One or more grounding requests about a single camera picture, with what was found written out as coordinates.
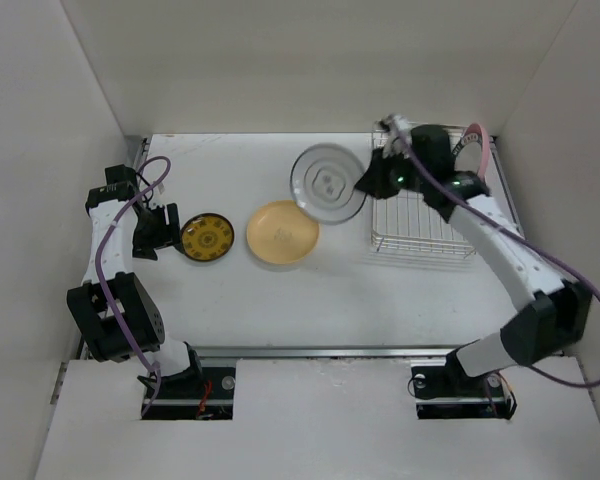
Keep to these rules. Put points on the front aluminium rail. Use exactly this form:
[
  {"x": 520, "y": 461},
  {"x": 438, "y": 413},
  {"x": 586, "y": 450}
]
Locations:
[{"x": 270, "y": 352}]

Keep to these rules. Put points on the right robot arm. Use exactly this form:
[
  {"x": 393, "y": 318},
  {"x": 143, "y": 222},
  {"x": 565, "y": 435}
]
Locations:
[{"x": 551, "y": 309}]

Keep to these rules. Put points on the white patterned plate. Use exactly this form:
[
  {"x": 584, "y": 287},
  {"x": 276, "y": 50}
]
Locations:
[{"x": 322, "y": 183}]

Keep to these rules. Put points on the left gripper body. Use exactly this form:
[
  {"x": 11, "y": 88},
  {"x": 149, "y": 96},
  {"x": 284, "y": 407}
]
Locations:
[{"x": 155, "y": 230}]

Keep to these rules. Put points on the wire dish rack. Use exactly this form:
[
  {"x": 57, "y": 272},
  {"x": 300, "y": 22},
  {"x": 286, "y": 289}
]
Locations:
[{"x": 405, "y": 226}]

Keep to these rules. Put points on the yellow wooden plate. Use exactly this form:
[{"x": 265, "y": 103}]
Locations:
[{"x": 280, "y": 233}]

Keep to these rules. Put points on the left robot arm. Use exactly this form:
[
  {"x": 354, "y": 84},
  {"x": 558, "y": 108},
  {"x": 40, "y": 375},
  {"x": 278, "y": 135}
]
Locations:
[{"x": 171, "y": 356}]

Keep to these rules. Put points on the pink rimmed plate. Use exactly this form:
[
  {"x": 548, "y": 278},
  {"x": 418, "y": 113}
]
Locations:
[{"x": 472, "y": 152}]

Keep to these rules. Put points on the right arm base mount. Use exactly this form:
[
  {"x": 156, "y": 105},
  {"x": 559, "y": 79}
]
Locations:
[{"x": 438, "y": 397}]

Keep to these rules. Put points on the small brown plate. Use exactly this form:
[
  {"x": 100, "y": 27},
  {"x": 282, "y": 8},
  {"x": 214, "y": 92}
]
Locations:
[{"x": 206, "y": 237}]

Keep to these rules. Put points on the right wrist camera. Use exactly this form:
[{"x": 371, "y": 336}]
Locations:
[{"x": 397, "y": 133}]

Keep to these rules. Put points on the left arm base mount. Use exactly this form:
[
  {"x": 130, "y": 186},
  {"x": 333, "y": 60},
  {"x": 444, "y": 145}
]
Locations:
[{"x": 206, "y": 395}]

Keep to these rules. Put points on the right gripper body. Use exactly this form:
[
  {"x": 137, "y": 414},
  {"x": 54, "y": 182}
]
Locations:
[{"x": 392, "y": 174}]

